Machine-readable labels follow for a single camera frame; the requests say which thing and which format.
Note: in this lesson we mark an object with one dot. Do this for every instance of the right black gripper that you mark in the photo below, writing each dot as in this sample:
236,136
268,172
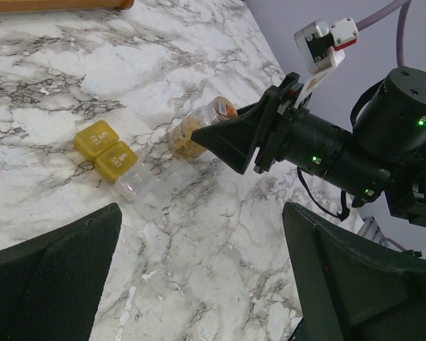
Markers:
280,129

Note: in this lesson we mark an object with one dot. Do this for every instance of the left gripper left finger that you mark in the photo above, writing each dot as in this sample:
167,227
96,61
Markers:
51,285

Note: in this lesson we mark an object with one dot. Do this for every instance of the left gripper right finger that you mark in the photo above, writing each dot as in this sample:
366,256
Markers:
349,287

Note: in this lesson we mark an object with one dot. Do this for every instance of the yellow weekly pill organizer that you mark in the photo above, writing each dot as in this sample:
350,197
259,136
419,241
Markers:
116,162

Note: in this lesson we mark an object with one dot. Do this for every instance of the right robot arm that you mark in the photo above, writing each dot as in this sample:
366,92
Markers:
383,154

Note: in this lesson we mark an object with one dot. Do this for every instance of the wooden three-tier shelf rack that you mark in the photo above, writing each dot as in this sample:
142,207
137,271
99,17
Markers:
13,6

